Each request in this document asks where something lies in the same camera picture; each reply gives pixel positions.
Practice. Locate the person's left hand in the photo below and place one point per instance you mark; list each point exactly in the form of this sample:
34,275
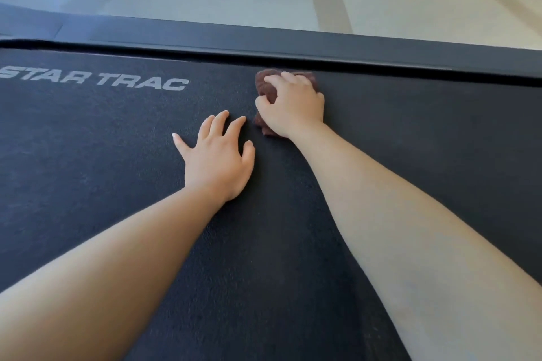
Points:
216,166

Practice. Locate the person's right hand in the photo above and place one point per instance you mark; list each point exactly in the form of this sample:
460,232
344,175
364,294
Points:
294,107

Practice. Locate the person's left little finger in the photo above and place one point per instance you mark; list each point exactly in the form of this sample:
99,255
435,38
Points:
180,143

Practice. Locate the person's right thumb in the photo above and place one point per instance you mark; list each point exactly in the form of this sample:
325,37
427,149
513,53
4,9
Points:
263,111

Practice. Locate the person's left middle finger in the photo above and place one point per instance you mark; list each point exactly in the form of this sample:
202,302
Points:
219,122

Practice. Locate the person's left thumb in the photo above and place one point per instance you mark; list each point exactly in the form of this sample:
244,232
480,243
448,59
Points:
250,157

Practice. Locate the brown cleaning cloth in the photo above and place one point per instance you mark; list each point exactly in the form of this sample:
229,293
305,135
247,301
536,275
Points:
266,90

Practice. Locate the person's right forearm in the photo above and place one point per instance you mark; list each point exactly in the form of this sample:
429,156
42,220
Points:
402,242

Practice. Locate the person's left forearm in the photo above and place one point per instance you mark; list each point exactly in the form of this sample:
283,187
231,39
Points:
110,272

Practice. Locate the black treadmill belt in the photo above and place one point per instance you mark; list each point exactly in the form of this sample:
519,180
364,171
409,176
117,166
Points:
106,153

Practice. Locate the dark grey treadmill side rail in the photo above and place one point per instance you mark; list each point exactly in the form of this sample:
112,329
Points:
296,44

